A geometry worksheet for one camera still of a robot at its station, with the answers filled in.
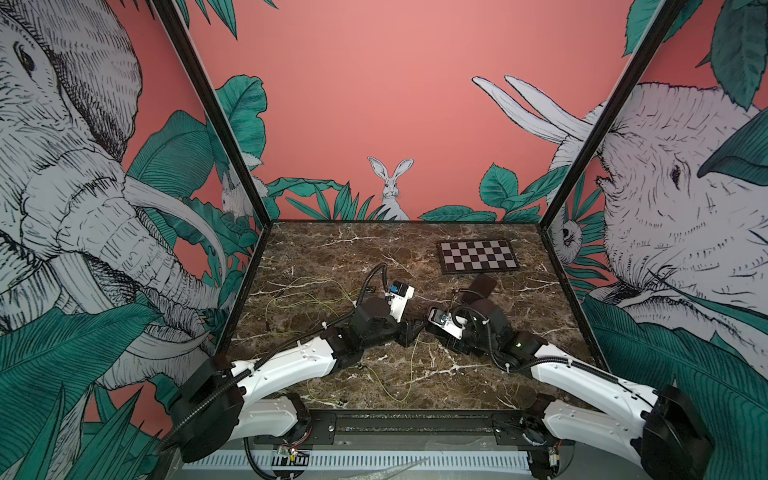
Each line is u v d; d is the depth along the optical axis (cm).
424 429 75
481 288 101
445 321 69
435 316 69
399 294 68
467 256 107
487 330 60
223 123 91
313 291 101
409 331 66
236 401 41
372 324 58
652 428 40
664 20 70
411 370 84
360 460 70
